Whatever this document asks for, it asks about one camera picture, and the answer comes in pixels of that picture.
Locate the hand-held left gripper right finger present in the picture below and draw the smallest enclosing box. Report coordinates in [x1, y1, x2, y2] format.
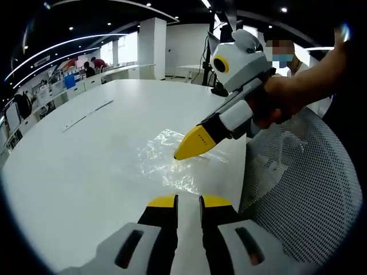
[198, 194, 313, 275]

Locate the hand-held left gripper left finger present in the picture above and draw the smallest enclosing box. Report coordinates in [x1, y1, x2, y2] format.
[58, 194, 179, 275]

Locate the clear plastic food packaging bag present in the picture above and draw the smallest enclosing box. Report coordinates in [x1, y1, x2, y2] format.
[137, 128, 230, 197]

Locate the person's right hand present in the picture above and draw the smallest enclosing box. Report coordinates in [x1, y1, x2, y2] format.
[245, 74, 305, 130]

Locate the black oval object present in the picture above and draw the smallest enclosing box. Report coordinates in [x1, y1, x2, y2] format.
[210, 82, 230, 97]

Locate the grey monitor screen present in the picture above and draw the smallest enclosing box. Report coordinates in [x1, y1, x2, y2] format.
[206, 30, 221, 55]

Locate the black tripod stand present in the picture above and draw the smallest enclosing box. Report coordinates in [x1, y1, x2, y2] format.
[201, 34, 218, 87]

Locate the small white desk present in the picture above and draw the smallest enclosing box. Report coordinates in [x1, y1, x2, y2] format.
[175, 64, 207, 84]

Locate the grey mesh office chair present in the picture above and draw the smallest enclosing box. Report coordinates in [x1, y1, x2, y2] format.
[237, 110, 362, 267]

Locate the long white counter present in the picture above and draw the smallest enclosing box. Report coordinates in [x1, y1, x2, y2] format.
[0, 64, 157, 161]

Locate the blue chair back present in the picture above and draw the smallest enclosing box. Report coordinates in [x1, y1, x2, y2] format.
[63, 74, 77, 90]

